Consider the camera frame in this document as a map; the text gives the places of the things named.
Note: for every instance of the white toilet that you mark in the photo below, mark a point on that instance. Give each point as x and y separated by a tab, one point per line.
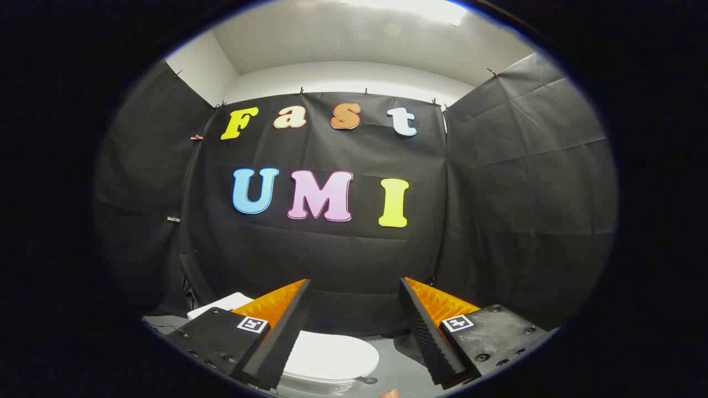
221	304

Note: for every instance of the white toilet lid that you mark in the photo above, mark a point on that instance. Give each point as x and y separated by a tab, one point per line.
332	356

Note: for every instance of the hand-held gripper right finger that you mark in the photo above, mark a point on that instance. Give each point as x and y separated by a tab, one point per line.
428	337

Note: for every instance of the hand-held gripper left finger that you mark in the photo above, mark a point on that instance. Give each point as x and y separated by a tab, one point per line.
279	342

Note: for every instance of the black backdrop cloth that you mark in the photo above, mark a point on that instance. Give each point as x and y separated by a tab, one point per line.
343	254

